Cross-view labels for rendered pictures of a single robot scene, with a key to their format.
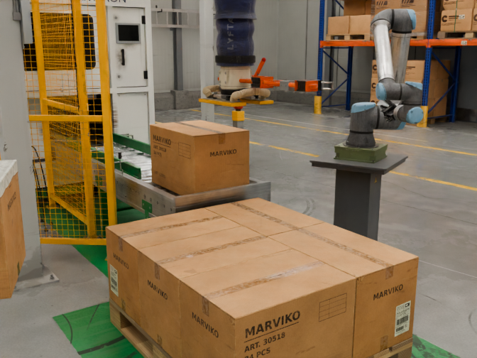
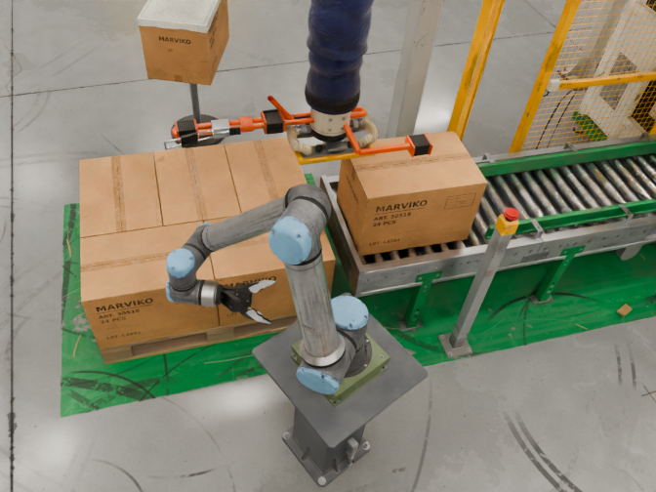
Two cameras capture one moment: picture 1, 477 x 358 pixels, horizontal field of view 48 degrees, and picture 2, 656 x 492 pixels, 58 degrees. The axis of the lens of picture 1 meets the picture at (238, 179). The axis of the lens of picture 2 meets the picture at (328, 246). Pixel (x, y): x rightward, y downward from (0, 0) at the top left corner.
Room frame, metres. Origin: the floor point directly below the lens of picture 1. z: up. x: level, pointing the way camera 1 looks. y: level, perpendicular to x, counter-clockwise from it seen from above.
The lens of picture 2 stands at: (3.66, -2.00, 2.76)
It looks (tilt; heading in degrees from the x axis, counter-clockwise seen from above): 48 degrees down; 104
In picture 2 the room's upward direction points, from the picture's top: 6 degrees clockwise
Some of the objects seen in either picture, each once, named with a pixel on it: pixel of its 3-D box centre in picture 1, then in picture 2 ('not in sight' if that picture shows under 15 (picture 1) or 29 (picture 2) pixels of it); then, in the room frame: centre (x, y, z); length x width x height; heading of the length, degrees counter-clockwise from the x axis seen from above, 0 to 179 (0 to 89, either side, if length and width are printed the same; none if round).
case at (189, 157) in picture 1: (198, 157); (406, 192); (3.47, 0.26, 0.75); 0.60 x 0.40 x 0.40; 34
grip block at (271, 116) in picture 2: (262, 82); (272, 121); (2.89, -0.13, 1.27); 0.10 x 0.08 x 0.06; 125
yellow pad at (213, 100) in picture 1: (221, 99); not in sight; (3.04, 0.10, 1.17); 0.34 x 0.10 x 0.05; 35
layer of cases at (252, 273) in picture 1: (249, 278); (203, 232); (2.46, -0.06, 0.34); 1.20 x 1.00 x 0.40; 35
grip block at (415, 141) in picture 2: not in sight; (418, 144); (3.49, -0.02, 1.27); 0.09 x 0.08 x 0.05; 125
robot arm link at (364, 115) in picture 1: (363, 116); (345, 324); (3.45, -0.81, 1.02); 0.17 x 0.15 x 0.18; 86
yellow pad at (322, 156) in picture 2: (248, 97); (334, 148); (3.15, -0.06, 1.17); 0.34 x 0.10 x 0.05; 35
